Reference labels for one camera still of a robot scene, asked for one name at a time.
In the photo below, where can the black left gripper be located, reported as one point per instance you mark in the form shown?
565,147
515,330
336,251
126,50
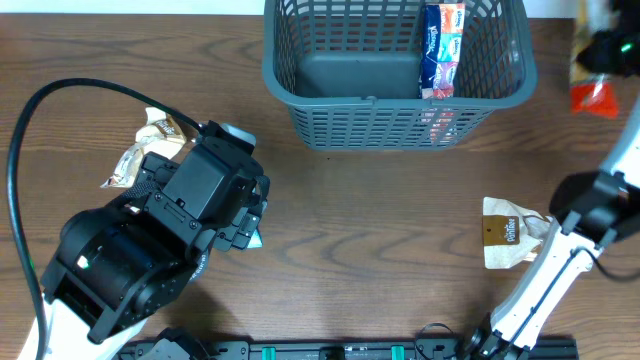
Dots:
244,224

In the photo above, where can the beige dried mushroom bag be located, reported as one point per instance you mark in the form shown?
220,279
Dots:
511,234

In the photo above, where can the blue tissue pack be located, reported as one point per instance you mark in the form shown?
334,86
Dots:
440,50

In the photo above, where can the orange noodle packet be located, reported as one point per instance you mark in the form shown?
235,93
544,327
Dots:
590,92

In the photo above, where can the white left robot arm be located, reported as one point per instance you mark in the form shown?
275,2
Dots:
117,265

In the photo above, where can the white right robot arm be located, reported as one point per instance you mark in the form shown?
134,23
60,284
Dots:
591,210

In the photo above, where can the teal wrapped packet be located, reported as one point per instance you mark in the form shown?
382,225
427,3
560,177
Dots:
255,240

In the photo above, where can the crumpled beige snack bag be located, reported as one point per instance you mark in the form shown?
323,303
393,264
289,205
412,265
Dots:
161,134

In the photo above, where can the grey plastic basket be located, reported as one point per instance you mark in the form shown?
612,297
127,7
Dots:
350,72

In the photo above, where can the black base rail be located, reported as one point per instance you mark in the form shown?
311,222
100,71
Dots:
178,344

